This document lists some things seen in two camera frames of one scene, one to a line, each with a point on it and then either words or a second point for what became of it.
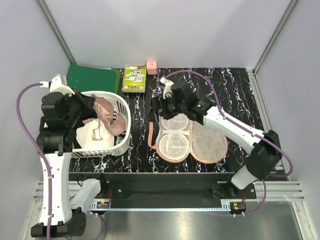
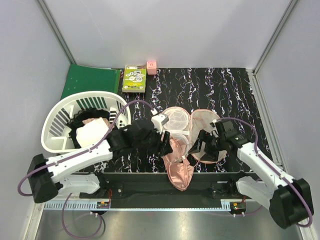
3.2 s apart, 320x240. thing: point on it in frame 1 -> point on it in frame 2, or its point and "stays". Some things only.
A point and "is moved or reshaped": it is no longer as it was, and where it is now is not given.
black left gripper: x=87 y=101 -> x=166 y=148
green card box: x=134 y=78 stays
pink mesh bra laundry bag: x=178 y=138 is moved or reshaped
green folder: x=84 y=78 stays
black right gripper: x=157 y=103 -> x=205 y=137
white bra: x=93 y=134 stays
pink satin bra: x=104 y=110 -> x=179 y=169
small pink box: x=151 y=67 stays
